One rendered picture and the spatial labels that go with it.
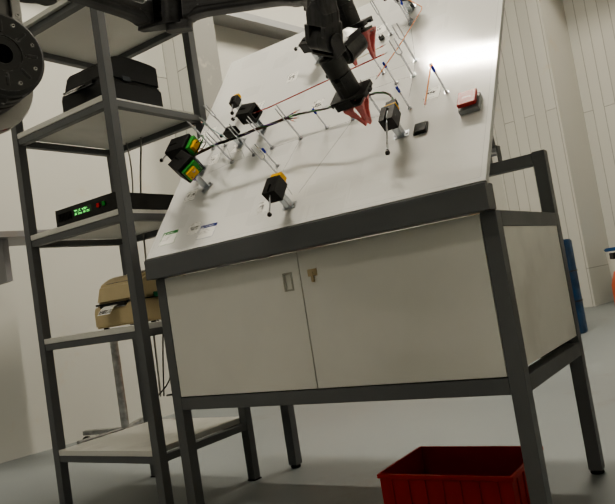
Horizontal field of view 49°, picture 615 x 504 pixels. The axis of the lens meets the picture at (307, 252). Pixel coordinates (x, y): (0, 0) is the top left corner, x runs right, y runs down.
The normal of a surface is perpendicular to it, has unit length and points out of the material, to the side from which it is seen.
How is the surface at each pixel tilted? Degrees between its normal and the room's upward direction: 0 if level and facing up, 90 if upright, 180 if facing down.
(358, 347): 90
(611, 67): 90
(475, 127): 53
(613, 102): 90
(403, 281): 90
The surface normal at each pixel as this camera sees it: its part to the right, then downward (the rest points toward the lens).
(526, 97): -0.69, 0.06
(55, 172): 0.71, -0.16
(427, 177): -0.55, -0.57
